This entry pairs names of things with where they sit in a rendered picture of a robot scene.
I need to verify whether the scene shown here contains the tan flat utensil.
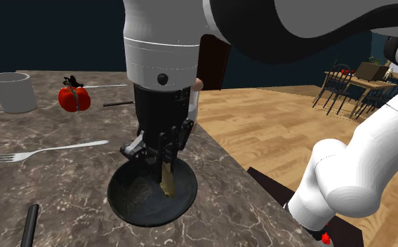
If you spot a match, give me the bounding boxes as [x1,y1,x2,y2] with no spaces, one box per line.
[160,161,177,199]

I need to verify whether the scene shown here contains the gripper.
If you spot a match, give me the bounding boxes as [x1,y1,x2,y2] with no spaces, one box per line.
[119,83,195,183]

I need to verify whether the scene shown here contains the silver knife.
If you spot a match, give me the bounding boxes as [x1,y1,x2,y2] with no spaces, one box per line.
[83,84,129,89]

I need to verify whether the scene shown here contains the silver fork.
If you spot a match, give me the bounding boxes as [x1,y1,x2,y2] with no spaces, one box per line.
[0,140,110,163]

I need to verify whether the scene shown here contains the white pink-topped object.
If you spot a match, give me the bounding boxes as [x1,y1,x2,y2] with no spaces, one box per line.
[187,77,205,133]

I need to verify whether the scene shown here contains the black pen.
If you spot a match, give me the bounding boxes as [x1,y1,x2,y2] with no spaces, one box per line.
[102,100,135,107]

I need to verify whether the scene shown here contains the dark brown door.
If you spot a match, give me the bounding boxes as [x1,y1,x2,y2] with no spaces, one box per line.
[196,34,233,92]

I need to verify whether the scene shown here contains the black cylinder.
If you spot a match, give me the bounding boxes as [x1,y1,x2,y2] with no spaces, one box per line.
[20,203,40,247]

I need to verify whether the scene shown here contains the black bowl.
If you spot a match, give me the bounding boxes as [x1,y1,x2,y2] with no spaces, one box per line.
[107,156,199,228]

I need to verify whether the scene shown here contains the wooden dining table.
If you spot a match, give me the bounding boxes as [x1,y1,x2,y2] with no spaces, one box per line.
[324,56,398,119]

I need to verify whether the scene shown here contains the white cup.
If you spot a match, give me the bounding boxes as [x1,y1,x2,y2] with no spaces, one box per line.
[0,72,39,115]

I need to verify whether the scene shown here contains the black spindle chair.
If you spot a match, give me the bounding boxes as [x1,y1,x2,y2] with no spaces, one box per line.
[355,79,397,120]
[312,63,354,116]

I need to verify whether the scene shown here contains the red bell pepper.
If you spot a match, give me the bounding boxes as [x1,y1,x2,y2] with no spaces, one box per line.
[57,75,92,114]

